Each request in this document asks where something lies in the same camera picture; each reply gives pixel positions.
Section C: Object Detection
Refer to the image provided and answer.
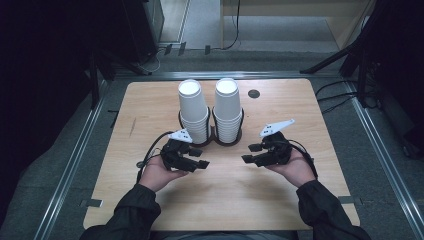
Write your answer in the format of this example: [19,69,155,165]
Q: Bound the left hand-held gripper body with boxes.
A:
[160,128,194,172]

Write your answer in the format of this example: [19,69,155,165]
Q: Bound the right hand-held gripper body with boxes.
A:
[259,118,296,167]

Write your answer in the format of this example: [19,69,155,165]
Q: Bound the black double cup holder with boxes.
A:
[178,106,245,148]

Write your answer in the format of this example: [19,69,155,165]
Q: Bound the stack of white paper cups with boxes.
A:
[177,78,212,145]
[213,77,244,144]

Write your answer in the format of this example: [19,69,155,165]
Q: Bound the person's left hand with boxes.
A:
[138,155,189,193]

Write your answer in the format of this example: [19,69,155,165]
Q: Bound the person's right hand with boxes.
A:
[266,149,317,188]

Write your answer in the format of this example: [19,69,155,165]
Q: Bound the grey tape strip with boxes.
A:
[79,198,105,208]
[337,195,363,205]

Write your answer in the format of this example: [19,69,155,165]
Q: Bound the black stand legs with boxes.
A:
[299,0,394,109]

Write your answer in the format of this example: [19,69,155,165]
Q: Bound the black cabinet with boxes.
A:
[121,0,165,65]

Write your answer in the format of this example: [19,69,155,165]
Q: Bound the light wooden furniture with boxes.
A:
[219,0,379,51]

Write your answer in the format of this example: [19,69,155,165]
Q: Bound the right hand-held gripper cable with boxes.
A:
[287,139,319,180]

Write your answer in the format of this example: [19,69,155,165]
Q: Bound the black floor cables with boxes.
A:
[314,79,360,115]

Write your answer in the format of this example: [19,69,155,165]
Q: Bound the metal floor rail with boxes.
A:
[345,81,424,240]
[112,70,342,81]
[32,79,112,240]

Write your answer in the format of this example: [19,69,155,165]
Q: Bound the white floor cable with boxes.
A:
[139,47,166,76]

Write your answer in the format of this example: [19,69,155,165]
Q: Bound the black hanging cable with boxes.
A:
[221,0,242,51]

